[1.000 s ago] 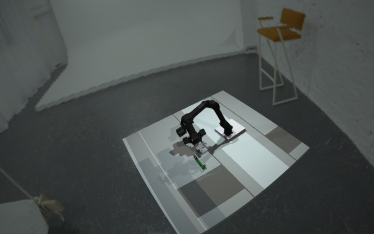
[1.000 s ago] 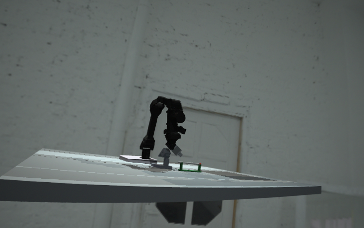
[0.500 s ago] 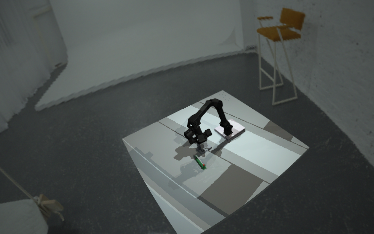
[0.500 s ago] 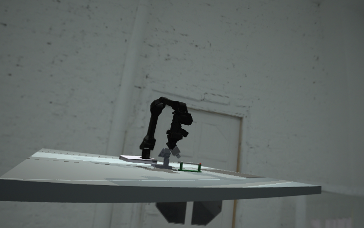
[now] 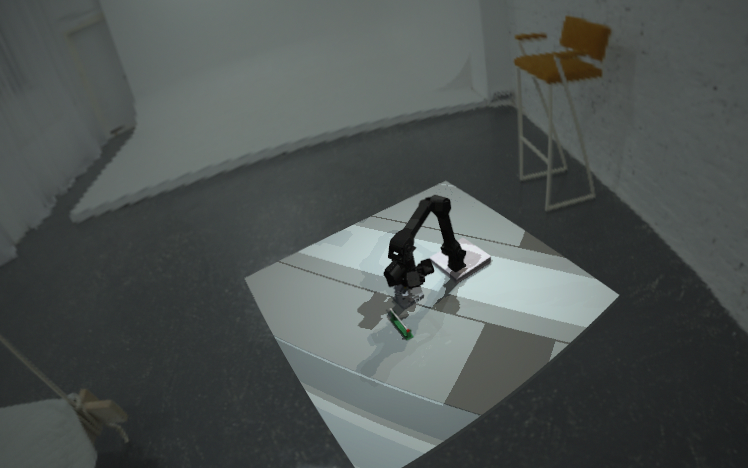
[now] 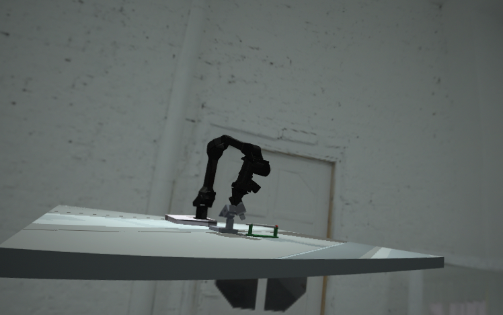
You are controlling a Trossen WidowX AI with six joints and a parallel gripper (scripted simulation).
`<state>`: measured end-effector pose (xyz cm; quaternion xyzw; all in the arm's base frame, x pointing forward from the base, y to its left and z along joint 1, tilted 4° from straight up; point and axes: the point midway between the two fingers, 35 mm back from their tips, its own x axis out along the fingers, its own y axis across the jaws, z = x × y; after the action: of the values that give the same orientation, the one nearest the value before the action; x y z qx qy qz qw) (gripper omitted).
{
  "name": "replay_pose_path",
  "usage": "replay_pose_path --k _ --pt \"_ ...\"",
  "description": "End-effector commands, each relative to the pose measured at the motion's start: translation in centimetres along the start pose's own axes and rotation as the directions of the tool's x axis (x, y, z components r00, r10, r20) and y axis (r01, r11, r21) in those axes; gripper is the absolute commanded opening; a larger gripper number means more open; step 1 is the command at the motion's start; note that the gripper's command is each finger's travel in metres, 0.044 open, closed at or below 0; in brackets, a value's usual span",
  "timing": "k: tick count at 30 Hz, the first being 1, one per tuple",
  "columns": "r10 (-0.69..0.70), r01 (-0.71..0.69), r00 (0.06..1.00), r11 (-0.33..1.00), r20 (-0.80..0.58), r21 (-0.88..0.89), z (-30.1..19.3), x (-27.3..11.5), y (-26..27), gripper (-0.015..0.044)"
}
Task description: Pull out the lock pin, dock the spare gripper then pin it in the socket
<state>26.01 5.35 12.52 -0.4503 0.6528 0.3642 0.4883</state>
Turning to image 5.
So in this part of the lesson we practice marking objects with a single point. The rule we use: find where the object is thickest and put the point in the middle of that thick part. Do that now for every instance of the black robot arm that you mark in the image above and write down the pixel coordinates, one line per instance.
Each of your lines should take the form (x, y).
(402, 242)

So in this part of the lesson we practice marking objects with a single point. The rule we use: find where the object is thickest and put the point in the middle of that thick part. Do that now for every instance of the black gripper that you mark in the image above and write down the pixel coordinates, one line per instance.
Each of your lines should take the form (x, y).
(425, 267)

